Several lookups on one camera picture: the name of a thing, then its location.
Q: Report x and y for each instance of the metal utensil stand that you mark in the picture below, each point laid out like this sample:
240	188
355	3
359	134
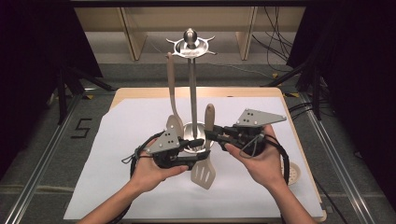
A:
193	93

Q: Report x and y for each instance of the light wooden shelf unit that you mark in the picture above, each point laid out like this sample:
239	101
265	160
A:
218	18

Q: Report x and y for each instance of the white paper sheet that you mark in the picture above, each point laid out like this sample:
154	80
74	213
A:
249	199

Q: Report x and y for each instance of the beige slotted silicone turner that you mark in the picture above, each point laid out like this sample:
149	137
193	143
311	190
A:
204	174

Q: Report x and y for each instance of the aluminium floor rail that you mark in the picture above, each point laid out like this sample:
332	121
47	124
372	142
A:
46	152
336	155

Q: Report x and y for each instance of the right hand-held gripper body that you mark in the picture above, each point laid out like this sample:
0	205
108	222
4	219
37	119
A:
255	118

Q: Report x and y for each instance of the person's left hand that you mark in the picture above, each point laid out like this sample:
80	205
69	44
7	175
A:
148	174

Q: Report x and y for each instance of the person's right hand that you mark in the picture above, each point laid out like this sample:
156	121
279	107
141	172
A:
267	168

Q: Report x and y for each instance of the beige silicone spoon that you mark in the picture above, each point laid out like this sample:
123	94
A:
171	87

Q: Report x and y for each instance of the black tripod stand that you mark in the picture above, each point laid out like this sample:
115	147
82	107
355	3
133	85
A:
316	93
62	93

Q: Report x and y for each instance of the black curtain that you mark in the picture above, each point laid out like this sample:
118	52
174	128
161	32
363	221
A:
358	62
31	62

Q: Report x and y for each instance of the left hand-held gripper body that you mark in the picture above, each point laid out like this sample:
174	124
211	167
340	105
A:
166	143

